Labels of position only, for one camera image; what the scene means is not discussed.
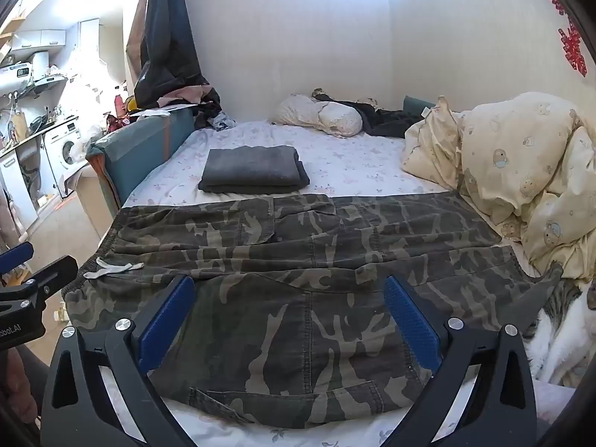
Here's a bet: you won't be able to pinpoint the cream floral pillow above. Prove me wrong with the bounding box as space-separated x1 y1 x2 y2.
271 94 363 138

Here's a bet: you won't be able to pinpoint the large red paper wall decoration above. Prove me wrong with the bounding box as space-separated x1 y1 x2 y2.
558 22 589 77

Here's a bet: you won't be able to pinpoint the camouflage pants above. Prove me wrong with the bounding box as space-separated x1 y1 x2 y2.
62 192 543 430

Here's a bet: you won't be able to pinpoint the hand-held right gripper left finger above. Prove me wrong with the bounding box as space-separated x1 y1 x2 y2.
39 275 196 447

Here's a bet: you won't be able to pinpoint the black hanging garment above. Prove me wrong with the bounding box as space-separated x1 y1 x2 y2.
134 0 219 108

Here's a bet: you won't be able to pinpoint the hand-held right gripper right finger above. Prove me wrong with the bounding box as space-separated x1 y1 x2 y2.
383 274 538 447

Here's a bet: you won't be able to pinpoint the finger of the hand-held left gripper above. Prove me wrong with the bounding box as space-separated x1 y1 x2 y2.
0 241 35 275
0 255 79 312

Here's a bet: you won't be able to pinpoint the person's left hand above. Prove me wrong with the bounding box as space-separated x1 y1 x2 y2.
0 348 39 425

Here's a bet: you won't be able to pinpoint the grey and white cat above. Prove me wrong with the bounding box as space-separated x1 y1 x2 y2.
521 261 596 388

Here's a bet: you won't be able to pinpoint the teal cushion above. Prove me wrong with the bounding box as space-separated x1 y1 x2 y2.
85 105 196 215
403 95 438 118

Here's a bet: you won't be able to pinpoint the white washing machine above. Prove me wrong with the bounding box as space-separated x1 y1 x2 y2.
43 120 87 199

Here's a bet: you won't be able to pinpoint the cream bear print duvet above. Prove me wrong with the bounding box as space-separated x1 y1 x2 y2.
401 92 596 282

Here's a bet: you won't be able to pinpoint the folded dark grey cloth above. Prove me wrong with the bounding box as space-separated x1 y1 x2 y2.
198 145 310 194

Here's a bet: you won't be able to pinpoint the white wall cabinets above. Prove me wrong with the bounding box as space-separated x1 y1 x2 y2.
9 19 101 53

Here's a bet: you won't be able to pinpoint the blue patterned cloth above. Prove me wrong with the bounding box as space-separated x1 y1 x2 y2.
205 111 237 132

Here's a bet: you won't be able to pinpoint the floral white bed sheet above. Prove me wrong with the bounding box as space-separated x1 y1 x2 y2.
118 118 578 447

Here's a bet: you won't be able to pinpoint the white water heater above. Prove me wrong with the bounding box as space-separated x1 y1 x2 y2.
0 51 50 89

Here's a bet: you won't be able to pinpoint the dark clothes pile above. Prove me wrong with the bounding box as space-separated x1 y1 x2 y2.
313 88 420 139

